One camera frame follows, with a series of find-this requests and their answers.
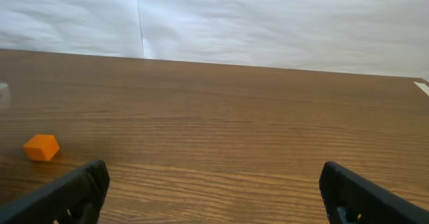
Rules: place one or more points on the orange cube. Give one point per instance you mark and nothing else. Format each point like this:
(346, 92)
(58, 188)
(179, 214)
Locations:
(41, 147)

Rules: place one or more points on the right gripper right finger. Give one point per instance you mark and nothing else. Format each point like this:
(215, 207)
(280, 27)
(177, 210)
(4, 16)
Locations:
(365, 200)

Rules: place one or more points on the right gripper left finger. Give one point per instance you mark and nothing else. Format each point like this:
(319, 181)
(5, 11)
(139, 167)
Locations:
(67, 197)

